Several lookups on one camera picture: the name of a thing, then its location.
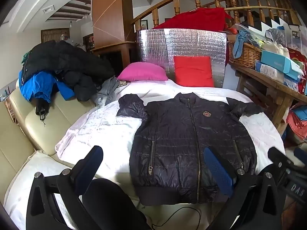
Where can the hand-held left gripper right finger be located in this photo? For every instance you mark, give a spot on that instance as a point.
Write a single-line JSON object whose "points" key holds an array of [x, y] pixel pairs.
{"points": [[218, 170]]}

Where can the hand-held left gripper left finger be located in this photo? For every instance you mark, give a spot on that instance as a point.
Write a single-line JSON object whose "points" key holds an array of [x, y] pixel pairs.
{"points": [[92, 163]]}

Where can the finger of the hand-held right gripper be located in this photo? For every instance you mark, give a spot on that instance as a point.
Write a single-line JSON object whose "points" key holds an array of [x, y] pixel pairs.
{"points": [[277, 155], [301, 153]]}

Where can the black puffer jacket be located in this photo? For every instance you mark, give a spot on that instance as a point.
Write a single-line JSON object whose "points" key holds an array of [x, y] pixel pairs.
{"points": [[172, 148]]}

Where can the coral cloth bag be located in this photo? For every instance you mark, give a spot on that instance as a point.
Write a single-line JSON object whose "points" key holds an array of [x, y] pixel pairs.
{"points": [[297, 127]]}

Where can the white bed blanket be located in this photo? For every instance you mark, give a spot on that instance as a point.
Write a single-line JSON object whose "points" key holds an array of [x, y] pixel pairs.
{"points": [[96, 129]]}

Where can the white fleece throw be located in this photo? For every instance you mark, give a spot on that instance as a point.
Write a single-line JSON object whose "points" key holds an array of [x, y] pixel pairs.
{"points": [[36, 163]]}

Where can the cream leather sofa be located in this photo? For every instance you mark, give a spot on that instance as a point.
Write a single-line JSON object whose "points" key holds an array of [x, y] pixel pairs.
{"points": [[48, 124]]}

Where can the grey cloth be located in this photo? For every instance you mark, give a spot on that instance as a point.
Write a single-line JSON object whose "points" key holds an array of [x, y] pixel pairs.
{"points": [[106, 91]]}

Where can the wooden side table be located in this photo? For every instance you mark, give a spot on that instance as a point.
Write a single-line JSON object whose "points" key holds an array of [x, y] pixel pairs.
{"points": [[263, 81]]}

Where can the white patterned box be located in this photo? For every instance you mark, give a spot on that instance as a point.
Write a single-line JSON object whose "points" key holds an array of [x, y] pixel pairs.
{"points": [[269, 71]]}

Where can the blue jacket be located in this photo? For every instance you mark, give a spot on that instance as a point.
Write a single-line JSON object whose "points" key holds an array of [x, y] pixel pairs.
{"points": [[38, 86]]}

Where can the teal cardboard box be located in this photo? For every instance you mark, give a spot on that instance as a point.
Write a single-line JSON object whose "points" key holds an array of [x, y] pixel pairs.
{"points": [[275, 61]]}

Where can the red pillow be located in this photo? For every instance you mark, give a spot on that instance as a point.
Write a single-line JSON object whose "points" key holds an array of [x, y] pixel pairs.
{"points": [[193, 71]]}

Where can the pink pillow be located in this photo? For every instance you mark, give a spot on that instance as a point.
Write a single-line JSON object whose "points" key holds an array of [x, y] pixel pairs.
{"points": [[142, 71]]}

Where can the black coat pile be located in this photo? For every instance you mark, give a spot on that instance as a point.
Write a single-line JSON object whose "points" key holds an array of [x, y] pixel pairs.
{"points": [[64, 62]]}

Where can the wicker basket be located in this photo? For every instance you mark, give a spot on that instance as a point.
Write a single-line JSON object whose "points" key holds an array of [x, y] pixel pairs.
{"points": [[247, 55]]}

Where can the dark wooden cabinet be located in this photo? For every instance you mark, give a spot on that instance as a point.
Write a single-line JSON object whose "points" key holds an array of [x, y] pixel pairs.
{"points": [[112, 57]]}

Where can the blue cloth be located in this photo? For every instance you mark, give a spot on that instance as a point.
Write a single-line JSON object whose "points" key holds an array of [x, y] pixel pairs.
{"points": [[239, 43]]}

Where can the grey plastic bag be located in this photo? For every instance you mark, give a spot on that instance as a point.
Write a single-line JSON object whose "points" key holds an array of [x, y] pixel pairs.
{"points": [[275, 36]]}

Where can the silver foil insulation panel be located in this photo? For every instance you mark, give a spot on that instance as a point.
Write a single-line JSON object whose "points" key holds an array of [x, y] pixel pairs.
{"points": [[153, 45]]}

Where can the brown cardboard box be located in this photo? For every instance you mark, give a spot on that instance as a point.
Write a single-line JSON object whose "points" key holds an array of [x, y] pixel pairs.
{"points": [[110, 16]]}

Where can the red cloth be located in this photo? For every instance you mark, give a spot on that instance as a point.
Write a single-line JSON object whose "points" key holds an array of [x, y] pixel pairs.
{"points": [[199, 19]]}

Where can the wooden stair railing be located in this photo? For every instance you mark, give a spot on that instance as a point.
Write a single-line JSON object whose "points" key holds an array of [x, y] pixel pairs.
{"points": [[177, 7]]}

